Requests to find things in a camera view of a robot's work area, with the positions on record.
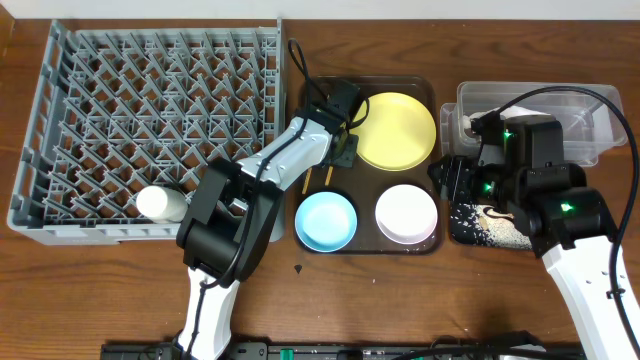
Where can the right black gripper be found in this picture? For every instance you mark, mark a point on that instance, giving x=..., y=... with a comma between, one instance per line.
x=456, y=175

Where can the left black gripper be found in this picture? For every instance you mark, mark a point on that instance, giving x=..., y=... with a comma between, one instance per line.
x=350, y=147

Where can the wooden chopstick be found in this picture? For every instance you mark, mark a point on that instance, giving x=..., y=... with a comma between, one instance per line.
x=307, y=181
x=328, y=176

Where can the yellow plate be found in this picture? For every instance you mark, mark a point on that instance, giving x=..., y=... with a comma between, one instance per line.
x=396, y=132

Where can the light blue bowl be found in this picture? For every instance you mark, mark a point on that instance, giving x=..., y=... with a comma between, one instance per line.
x=325, y=222

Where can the white paper cup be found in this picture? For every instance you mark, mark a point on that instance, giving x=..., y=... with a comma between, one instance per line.
x=161, y=204

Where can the white napkin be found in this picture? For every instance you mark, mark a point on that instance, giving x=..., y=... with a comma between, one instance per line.
x=514, y=111

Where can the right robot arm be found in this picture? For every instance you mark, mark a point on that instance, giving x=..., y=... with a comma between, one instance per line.
x=522, y=171

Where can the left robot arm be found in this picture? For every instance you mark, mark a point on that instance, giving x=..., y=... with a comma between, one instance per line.
x=233, y=213

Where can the black tray bin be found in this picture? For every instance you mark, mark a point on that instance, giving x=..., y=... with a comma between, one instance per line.
x=465, y=230

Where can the spilled rice grains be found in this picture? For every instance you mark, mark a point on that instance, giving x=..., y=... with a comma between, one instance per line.
x=495, y=227

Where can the dark brown serving tray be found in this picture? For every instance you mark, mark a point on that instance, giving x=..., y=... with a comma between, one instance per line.
x=362, y=184

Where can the clear plastic bin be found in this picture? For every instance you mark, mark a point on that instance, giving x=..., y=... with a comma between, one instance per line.
x=589, y=127

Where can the grey dish rack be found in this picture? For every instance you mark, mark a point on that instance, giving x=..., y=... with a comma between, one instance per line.
x=118, y=110

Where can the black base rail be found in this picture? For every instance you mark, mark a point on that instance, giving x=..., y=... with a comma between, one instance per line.
x=263, y=351

